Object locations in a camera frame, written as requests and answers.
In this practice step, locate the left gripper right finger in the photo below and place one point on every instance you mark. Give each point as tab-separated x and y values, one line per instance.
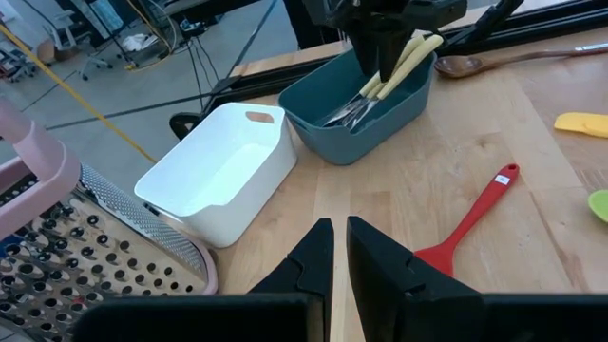
394	294

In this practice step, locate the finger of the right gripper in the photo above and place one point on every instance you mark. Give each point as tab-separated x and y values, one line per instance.
392	47
366	47

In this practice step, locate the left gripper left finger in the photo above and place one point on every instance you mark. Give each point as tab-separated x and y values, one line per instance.
309	271

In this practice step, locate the brown wooden spoon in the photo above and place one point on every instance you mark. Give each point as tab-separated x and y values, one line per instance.
456	66

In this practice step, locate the red silicone spoon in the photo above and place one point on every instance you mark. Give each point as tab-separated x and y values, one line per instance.
475	214

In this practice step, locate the yellow silicone spatula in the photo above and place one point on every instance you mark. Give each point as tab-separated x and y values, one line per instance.
584	123

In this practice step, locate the lime green silicone spoon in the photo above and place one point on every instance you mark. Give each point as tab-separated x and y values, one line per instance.
601	205

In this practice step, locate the teal plastic bin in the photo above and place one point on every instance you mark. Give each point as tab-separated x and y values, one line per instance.
342	142

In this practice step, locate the white plastic bin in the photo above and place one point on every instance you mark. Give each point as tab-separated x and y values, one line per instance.
214	180

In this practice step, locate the grey floor power box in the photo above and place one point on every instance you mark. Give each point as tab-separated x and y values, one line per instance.
190	29

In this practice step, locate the pink steel box grater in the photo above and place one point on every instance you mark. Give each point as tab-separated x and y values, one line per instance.
95	247

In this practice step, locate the white office chair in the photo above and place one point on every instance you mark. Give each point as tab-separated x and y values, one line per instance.
57	26

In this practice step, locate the black aluminium table frame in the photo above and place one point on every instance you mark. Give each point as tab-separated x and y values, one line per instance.
546	26

